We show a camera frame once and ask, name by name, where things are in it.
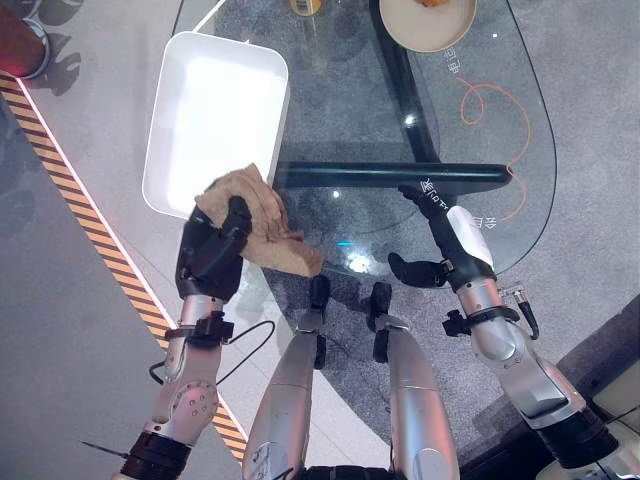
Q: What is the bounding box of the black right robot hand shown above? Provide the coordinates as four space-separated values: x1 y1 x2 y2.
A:
387 184 498 294

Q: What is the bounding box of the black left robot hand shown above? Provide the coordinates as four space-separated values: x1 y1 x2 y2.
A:
175 195 253 303

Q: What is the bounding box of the brown cloth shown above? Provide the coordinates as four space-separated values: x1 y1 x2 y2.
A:
194 163 326 278

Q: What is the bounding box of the white rectangular basket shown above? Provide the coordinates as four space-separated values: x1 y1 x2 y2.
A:
141 31 290 222

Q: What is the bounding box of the yellow black hazard tape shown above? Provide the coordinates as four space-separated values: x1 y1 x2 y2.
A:
0 71 250 462

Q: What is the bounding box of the silver left robot leg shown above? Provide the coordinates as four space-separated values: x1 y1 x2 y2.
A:
241 274 332 480

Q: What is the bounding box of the silver robot leg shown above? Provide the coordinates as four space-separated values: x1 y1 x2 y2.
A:
367 281 461 480
241 274 332 480

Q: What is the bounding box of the silver right robot leg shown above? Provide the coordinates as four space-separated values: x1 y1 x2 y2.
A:
367 281 461 480

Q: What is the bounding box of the beige round plate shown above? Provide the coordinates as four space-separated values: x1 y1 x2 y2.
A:
378 0 478 54

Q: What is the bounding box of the black table frame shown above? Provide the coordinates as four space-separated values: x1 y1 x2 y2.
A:
273 0 514 191

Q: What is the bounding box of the orange cable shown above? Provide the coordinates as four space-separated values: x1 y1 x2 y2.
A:
455 76 533 223

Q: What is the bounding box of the red stool with chrome ring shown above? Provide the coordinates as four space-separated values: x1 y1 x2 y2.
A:
0 0 52 80

